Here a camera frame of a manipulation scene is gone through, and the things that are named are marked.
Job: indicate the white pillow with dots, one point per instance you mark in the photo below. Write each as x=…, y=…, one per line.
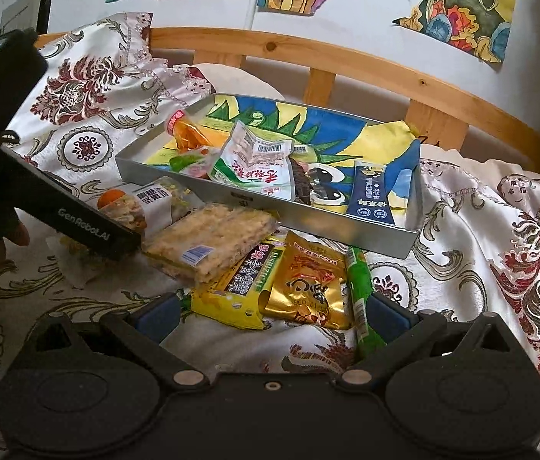
x=231, y=79

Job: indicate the green stick packet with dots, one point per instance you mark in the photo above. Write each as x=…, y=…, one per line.
x=361, y=287

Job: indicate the light green snack packet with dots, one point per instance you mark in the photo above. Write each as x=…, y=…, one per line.
x=193, y=163

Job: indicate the metal tray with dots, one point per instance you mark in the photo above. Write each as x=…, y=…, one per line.
x=346, y=235

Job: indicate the yellow snack packet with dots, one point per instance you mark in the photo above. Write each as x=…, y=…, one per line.
x=231, y=302

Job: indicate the white green snack packet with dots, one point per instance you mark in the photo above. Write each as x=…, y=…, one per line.
x=251, y=172

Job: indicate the floral satin blanket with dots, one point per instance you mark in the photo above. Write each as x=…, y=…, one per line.
x=490, y=249

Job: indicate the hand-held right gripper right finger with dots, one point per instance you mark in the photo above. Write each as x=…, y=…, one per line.
x=390, y=318

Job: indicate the clear packet of orange pieces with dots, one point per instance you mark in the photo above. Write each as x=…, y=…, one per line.
x=191, y=136

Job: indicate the crumpled clear plastic wrapper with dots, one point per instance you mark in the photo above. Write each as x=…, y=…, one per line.
x=83, y=273

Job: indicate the rice cracker packet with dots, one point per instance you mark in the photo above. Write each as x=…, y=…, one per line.
x=212, y=239

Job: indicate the gold snack packet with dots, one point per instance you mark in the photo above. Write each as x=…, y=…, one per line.
x=308, y=287

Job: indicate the grey tray with dinosaur drawing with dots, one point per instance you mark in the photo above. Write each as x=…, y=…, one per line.
x=327, y=129

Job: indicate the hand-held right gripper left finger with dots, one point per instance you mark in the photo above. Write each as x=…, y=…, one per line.
x=157, y=318

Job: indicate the mixed nuts packet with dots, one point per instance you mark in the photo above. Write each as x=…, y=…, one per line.
x=152, y=201

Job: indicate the dark blue stick packet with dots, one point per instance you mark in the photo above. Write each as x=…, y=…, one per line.
x=370, y=191

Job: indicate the torn dark green wall drawing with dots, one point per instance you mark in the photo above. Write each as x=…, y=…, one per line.
x=461, y=5

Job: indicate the dark brown snack packet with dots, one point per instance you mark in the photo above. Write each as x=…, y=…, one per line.
x=301, y=182

